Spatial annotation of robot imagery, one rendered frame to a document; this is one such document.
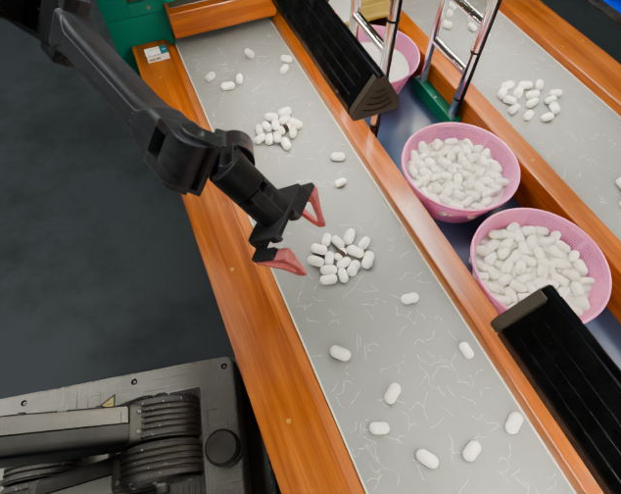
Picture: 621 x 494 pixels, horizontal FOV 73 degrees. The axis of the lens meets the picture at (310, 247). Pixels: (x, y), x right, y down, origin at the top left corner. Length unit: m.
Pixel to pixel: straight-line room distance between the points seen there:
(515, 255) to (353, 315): 0.37
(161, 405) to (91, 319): 1.08
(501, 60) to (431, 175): 0.51
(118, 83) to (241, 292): 0.40
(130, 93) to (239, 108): 0.55
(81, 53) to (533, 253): 0.90
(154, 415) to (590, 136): 1.15
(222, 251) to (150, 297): 0.92
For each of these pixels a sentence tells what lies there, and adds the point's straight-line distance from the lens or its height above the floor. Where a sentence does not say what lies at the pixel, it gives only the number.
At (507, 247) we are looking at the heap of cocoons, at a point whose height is 0.74.
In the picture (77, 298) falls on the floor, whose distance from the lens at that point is 1.86.
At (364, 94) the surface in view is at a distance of 0.65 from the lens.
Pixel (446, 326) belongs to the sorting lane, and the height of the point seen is 0.74.
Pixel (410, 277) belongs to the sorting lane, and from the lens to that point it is 0.86.
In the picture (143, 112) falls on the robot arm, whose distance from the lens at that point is 0.61.
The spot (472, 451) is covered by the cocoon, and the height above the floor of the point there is 0.76.
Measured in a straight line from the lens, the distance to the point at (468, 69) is 1.13.
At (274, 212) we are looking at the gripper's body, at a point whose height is 1.01.
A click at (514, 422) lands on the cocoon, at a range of 0.81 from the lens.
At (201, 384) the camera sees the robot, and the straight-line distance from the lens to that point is 1.07.
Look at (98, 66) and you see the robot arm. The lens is 0.72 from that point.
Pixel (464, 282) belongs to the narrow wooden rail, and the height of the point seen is 0.77.
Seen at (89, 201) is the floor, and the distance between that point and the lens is 2.11.
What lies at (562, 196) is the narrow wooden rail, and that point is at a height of 0.77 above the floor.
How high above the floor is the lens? 1.49
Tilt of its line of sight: 59 degrees down
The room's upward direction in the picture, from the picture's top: straight up
